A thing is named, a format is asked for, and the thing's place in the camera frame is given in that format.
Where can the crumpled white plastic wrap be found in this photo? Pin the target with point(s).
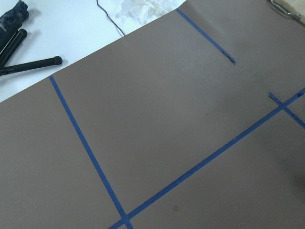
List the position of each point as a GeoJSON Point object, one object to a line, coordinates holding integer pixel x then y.
{"type": "Point", "coordinates": [145, 11]}

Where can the black tripod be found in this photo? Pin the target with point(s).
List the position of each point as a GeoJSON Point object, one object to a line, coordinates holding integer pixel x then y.
{"type": "Point", "coordinates": [11, 37]}

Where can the bamboo cutting board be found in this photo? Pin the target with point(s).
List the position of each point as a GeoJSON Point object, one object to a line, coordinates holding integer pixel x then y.
{"type": "Point", "coordinates": [293, 9]}

